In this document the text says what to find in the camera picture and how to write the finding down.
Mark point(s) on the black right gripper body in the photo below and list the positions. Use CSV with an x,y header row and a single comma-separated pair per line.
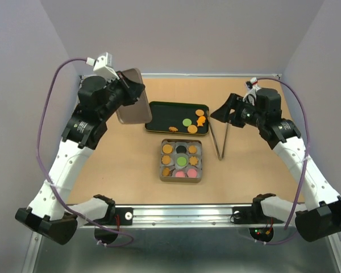
x,y
249,115

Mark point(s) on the pink round cookie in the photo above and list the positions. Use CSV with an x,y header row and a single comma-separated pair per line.
x,y
180,174
192,173

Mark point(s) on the orange dotted cookie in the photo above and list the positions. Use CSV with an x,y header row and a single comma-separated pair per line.
x,y
192,129

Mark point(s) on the aluminium front rail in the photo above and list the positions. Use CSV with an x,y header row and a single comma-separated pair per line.
x,y
184,214

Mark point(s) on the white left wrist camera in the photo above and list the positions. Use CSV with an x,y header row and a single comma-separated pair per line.
x,y
102,66

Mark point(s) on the black cookie tray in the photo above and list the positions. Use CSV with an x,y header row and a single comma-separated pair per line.
x,y
171,114

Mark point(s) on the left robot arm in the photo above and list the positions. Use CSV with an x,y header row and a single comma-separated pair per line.
x,y
79,139

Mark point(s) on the tin lid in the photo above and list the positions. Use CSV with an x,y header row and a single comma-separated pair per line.
x,y
140,111

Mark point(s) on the square cookie tin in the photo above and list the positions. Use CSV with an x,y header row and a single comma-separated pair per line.
x,y
180,179

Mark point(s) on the small tan round cookie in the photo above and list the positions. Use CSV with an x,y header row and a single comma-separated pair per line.
x,y
199,112

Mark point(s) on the black round cookie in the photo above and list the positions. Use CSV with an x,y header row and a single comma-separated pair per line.
x,y
181,149

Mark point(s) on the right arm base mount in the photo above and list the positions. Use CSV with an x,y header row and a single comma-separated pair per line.
x,y
244,216

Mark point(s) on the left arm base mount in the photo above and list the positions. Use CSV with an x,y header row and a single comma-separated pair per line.
x,y
122,216

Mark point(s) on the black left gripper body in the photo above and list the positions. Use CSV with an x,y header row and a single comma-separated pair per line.
x,y
119,97

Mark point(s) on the green round cookie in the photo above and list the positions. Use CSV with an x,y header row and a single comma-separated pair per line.
x,y
182,161
187,122

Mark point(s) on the orange flower cookie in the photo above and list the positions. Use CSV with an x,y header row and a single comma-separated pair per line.
x,y
193,160

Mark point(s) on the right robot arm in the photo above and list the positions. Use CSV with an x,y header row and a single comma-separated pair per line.
x,y
320,214

